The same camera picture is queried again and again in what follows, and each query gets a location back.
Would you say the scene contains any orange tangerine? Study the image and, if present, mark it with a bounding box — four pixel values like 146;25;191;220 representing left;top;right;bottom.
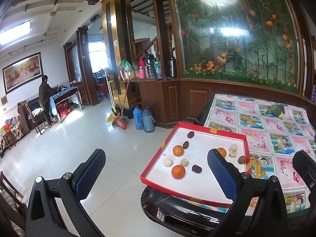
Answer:
172;145;184;157
171;165;186;179
217;147;227;158

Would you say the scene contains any beige peeled fruit chunk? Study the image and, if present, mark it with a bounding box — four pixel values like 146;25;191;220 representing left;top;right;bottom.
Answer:
229;144;238;158

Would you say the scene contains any gold black pillar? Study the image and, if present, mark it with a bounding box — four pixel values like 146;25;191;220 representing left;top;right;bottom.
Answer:
101;0;141;109

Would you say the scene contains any dark red jujube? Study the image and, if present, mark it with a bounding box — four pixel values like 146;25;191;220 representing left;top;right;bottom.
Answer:
183;141;190;149
187;131;194;139
192;165;202;174

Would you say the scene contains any grey blue thermos flask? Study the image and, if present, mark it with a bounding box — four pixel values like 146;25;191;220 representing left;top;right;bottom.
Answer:
141;107;156;133

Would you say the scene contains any framed wall painting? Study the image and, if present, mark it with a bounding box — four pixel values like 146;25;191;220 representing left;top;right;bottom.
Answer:
2;52;43;94

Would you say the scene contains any yellow broom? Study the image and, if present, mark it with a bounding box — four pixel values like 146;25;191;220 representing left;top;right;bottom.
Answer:
105;72;119;123

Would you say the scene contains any glass flower display panel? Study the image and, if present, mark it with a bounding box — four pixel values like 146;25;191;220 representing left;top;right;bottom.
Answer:
175;0;300;94

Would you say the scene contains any purple bottles pair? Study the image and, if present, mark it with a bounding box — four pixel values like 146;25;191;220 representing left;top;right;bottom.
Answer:
311;85;316;103

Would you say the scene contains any black steel thermos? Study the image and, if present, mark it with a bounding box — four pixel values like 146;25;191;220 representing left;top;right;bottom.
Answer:
168;56;177;78

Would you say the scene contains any brown round longan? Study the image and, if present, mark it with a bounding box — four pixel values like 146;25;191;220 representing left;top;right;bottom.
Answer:
238;156;247;164

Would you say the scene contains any red white tray box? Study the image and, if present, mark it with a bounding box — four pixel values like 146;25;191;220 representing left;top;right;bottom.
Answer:
140;122;251;208

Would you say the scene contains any green plastic bag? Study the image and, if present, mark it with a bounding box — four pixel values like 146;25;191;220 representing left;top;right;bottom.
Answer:
120;59;134;72

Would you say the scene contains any red dustpan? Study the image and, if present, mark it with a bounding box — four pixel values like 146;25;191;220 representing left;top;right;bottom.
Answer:
112;116;129;130

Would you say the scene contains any brown wooden cabinet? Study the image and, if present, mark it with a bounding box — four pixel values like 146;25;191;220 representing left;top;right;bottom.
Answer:
129;78;315;128

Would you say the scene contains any wooden chair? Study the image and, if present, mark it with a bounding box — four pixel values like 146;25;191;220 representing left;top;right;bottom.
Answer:
21;101;51;135

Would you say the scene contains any person in dark jacket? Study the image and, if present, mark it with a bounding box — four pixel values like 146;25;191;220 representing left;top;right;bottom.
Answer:
39;75;58;126

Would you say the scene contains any colourful fruit print tablecloth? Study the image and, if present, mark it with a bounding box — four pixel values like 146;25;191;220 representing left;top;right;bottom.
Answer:
201;94;315;213

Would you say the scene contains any dark side table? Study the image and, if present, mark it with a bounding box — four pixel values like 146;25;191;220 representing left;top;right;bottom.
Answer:
49;87;83;123

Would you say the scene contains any pink bottle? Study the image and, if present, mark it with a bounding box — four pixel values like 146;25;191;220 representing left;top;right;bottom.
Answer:
138;57;146;79

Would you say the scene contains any green leafy cabbage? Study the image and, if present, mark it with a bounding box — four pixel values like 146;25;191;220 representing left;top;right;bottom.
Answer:
266;104;285;119

